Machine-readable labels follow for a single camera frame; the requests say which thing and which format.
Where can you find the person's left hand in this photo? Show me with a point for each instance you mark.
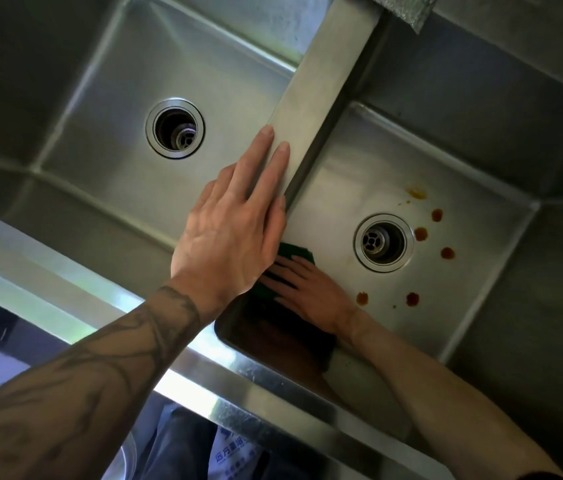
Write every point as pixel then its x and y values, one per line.
pixel 226 244

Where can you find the person's right hand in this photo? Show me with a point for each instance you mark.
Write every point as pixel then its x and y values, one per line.
pixel 316 299

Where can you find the green scouring cloth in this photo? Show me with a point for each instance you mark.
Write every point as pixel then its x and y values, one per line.
pixel 296 250

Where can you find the person's left forearm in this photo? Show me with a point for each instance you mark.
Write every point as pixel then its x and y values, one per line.
pixel 76 389

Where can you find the person's right forearm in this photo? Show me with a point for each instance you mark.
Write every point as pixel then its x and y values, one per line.
pixel 451 399

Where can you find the basin drain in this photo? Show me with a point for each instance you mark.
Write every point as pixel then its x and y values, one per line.
pixel 175 128
pixel 384 243

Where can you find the white blue-printed bag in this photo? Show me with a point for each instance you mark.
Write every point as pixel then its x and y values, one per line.
pixel 236 459

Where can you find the black shirt sleeve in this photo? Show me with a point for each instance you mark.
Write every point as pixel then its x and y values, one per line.
pixel 541 476

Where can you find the silver scouring sponge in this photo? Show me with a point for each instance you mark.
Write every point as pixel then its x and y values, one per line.
pixel 406 7

